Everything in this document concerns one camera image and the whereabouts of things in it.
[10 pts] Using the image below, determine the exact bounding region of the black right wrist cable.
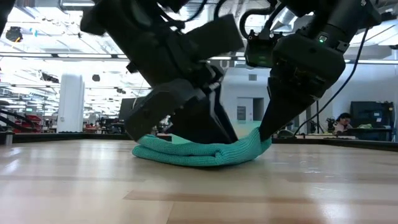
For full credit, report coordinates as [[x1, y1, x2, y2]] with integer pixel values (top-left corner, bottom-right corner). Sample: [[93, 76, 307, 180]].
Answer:
[[238, 0, 282, 40]]

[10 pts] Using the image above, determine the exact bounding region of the teal microfiber towel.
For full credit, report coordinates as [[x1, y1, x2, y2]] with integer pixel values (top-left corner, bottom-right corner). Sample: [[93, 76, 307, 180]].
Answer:
[[132, 126, 272, 167]]

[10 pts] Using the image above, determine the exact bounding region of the white building column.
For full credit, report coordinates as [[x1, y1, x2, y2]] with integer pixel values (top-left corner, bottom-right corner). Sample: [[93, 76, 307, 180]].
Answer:
[[57, 73, 86, 134]]

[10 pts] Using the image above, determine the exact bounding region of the black metal table frame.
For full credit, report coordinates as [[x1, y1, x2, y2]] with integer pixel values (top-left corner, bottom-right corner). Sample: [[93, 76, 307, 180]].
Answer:
[[0, 131, 398, 152]]

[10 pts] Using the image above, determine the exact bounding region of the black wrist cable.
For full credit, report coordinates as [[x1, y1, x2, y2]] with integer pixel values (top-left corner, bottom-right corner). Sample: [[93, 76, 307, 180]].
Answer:
[[238, 0, 282, 40], [157, 0, 210, 25]]

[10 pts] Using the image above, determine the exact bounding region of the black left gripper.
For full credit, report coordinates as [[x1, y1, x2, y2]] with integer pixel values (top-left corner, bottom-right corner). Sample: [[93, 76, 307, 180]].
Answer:
[[102, 0, 239, 145]]

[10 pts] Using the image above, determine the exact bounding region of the grey wall doorway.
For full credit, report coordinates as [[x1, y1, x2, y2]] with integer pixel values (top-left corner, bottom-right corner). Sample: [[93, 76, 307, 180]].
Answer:
[[236, 97, 265, 122]]

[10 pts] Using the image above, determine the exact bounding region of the seated person at desk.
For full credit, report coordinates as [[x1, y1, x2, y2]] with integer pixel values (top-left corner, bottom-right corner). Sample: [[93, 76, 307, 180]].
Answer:
[[333, 112, 354, 134]]

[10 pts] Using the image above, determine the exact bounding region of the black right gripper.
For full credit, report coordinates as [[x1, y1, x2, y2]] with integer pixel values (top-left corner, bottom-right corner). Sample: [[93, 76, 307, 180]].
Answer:
[[259, 32, 346, 142]]

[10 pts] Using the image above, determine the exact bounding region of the black ceiling-mounted device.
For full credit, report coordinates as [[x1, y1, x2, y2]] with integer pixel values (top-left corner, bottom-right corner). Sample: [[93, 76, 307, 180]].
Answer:
[[5, 26, 24, 43]]

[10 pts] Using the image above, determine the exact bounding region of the black monitor on stand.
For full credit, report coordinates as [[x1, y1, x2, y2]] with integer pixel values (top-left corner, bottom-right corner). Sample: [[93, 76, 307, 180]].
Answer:
[[118, 96, 147, 122]]

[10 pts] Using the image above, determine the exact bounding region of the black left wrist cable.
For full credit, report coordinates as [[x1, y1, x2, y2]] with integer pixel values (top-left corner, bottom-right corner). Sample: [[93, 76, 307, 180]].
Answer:
[[157, 0, 210, 25]]

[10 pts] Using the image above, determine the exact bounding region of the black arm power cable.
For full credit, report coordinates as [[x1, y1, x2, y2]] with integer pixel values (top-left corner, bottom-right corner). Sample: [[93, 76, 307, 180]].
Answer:
[[293, 26, 371, 137]]

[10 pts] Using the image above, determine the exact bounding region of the black wall screen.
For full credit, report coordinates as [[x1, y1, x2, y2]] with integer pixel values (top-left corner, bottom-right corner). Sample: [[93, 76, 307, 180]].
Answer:
[[350, 101, 396, 141]]

